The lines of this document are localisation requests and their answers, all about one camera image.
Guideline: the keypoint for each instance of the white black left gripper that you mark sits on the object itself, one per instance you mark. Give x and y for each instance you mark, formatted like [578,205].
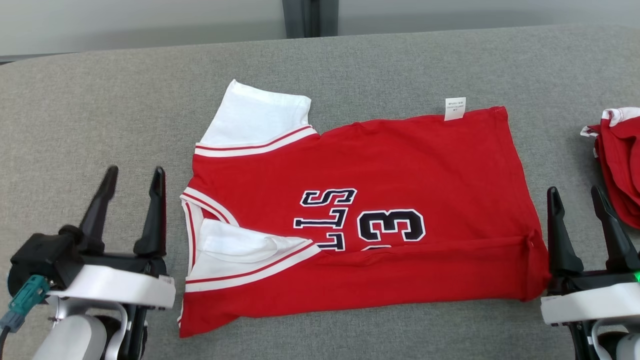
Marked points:
[115,287]

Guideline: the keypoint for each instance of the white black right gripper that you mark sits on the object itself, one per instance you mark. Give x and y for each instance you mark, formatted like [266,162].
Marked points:
[590,302]

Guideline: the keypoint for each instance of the red basketball shorts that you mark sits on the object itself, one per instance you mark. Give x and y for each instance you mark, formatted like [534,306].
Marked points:
[622,160]

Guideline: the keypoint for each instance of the red white basketball jersey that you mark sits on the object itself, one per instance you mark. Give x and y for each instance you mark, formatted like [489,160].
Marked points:
[400,160]

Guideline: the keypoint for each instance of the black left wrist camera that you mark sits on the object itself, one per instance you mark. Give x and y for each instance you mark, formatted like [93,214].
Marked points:
[42,255]

